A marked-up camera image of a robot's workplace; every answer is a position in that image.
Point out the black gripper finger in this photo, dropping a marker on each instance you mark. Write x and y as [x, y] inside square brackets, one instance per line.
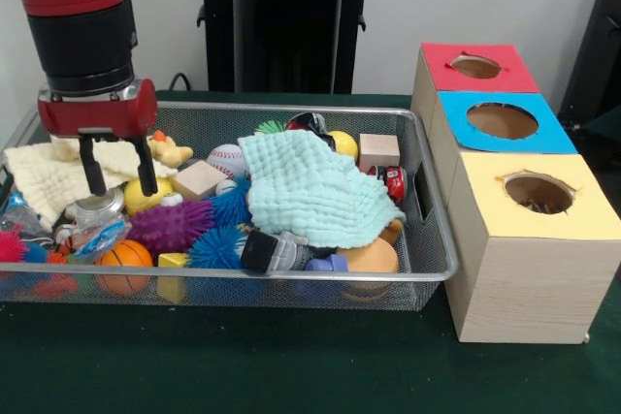
[93, 164]
[146, 164]

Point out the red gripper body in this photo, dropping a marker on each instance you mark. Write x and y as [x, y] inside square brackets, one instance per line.
[97, 115]

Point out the clear blue plastic packet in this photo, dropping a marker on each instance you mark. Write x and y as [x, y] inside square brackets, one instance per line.
[97, 238]

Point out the mint green cloth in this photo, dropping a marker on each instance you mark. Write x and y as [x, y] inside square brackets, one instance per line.
[320, 191]

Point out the multicolour cartoon print cloth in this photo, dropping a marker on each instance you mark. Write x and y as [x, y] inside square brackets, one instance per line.
[534, 205]

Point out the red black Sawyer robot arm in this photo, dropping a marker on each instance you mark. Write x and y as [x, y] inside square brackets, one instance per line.
[78, 16]

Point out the shallow clear mesh bin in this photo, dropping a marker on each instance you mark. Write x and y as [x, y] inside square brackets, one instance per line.
[429, 239]

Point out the wooden box with three holes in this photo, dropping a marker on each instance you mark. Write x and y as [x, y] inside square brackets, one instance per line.
[524, 278]

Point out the yellow rubber duck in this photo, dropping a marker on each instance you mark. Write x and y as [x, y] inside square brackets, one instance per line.
[170, 150]

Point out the yellow ball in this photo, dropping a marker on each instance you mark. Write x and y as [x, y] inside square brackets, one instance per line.
[344, 144]
[136, 203]

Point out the cream yellow cloth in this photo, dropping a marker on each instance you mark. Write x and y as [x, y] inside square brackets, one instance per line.
[39, 176]

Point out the white toy baseball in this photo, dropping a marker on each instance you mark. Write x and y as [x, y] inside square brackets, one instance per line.
[226, 160]

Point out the orange toy basketball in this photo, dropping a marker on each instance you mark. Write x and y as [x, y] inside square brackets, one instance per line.
[124, 257]

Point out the pink spiky ball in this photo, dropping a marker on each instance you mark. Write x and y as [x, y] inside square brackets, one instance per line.
[12, 245]

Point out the green spiky ball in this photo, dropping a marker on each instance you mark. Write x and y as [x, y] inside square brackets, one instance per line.
[270, 128]

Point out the small wooden cube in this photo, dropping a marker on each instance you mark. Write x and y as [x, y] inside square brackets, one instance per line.
[379, 150]

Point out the peach orange ball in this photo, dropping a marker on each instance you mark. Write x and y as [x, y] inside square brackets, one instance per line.
[373, 259]

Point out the black chair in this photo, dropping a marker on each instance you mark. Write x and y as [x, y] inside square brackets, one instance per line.
[597, 46]

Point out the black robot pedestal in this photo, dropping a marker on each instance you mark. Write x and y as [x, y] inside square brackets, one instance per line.
[281, 26]

